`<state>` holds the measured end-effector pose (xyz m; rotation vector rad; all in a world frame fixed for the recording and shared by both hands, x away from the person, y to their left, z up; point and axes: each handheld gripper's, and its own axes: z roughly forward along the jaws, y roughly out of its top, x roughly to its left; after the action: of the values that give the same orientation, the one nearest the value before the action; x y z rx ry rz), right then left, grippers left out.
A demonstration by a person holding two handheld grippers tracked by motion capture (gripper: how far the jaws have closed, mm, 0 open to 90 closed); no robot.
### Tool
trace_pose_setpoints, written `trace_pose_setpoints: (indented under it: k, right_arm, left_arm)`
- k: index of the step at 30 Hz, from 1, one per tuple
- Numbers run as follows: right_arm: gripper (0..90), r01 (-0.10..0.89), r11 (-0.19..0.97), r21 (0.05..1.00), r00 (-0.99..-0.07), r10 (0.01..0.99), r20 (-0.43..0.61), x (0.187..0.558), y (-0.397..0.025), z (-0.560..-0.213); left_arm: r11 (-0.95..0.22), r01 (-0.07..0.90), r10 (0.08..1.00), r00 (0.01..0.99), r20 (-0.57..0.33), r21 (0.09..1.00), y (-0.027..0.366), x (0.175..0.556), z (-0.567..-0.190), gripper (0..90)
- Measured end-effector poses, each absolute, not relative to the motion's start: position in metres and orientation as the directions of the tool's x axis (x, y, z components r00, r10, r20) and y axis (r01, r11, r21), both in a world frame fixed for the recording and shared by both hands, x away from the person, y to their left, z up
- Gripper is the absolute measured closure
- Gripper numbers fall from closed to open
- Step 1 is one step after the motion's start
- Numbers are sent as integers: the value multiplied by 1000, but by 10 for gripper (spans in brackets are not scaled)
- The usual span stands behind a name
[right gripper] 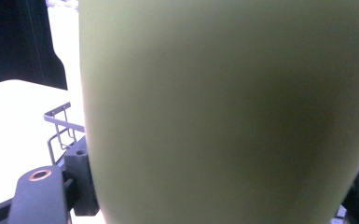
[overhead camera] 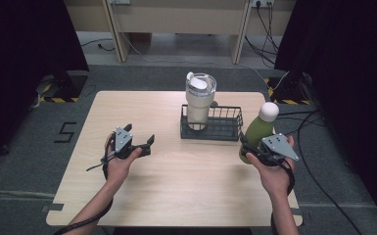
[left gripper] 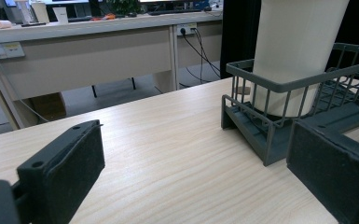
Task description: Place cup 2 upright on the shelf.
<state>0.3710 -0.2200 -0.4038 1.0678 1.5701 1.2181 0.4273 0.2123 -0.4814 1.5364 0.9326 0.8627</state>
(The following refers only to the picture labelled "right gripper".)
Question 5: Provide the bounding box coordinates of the dark wire basket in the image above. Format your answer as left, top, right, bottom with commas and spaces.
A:
43, 101, 87, 166

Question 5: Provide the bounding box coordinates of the black curtain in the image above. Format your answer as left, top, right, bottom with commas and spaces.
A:
0, 0, 68, 91

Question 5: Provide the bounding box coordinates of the green bottle with white cap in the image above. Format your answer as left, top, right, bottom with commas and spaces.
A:
77, 0, 359, 224

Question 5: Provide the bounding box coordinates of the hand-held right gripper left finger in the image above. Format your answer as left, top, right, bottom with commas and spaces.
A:
62, 134, 101, 217

